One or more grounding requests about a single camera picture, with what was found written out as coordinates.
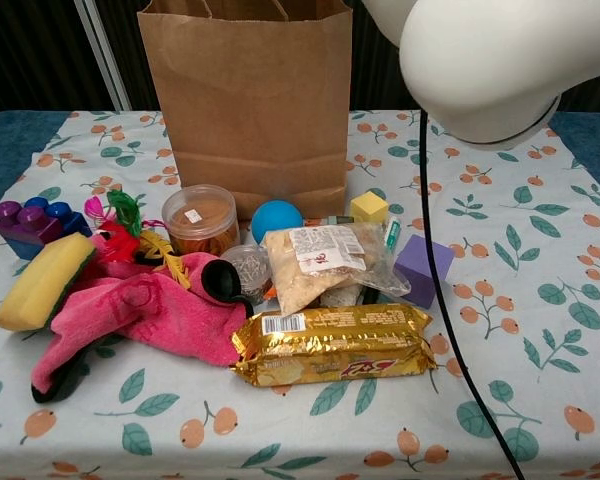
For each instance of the clear bagged snack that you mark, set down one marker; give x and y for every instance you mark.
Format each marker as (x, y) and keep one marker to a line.
(325, 260)

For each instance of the gold biscuit package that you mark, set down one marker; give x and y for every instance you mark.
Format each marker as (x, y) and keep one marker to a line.
(330, 345)

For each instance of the purple foam cube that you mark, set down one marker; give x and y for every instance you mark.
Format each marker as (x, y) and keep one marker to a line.
(412, 280)

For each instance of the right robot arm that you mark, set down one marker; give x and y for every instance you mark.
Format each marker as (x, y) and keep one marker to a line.
(480, 60)

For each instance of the brown paper bag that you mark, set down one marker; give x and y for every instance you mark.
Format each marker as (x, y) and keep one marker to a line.
(255, 100)

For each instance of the blue ball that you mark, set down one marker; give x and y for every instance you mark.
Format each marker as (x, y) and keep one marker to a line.
(277, 215)

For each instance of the small clear jar of clips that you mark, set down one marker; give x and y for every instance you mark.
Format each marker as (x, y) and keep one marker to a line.
(247, 270)

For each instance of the yellow foam cube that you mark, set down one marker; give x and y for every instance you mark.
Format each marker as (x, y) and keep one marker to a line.
(367, 209)

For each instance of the black round scoop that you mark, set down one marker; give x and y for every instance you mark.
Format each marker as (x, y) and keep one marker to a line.
(220, 280)

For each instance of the green white marker pen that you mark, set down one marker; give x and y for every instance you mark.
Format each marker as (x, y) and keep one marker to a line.
(392, 235)

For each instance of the clear jar of rubber bands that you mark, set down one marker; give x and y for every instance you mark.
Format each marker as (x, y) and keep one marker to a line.
(200, 220)

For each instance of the pink cloth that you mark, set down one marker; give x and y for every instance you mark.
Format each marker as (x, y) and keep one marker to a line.
(145, 310)

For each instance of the colourful feather toy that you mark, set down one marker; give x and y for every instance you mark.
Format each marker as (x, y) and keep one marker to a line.
(125, 235)

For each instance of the floral tablecloth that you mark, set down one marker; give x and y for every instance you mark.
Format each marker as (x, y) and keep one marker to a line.
(300, 440)

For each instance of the blue toy block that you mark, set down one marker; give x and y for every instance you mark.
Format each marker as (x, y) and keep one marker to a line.
(72, 220)

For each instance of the yellow sponge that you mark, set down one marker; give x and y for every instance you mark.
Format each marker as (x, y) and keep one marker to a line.
(40, 285)

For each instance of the purple toy block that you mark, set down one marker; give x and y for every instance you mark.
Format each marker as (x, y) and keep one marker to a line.
(27, 225)

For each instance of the blue table cover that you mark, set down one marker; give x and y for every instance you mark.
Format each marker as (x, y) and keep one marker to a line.
(10, 145)

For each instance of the grey metal partition post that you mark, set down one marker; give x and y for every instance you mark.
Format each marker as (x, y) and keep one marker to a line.
(105, 55)

